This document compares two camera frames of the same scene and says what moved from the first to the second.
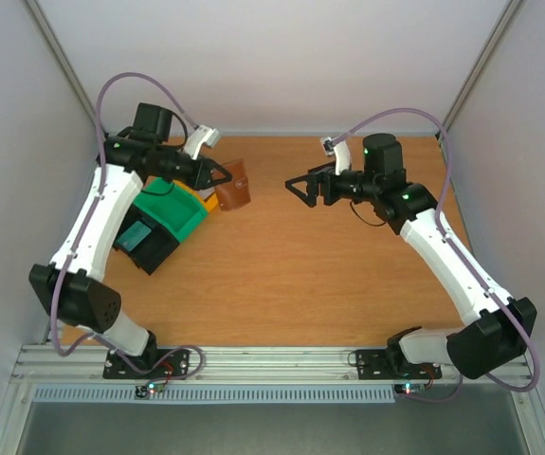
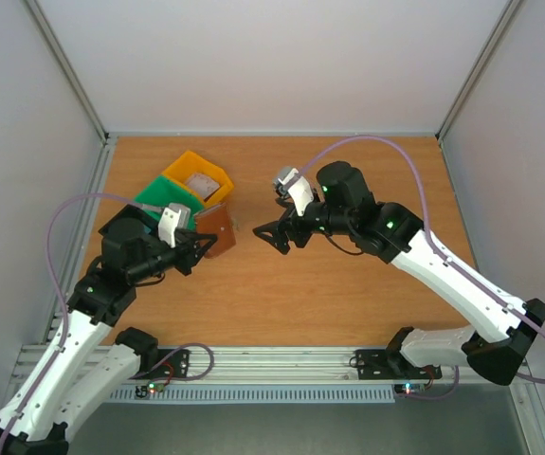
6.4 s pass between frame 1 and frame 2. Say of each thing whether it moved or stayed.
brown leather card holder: moved
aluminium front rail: stayed
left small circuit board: stayed
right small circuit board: stayed
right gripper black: moved
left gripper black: moved
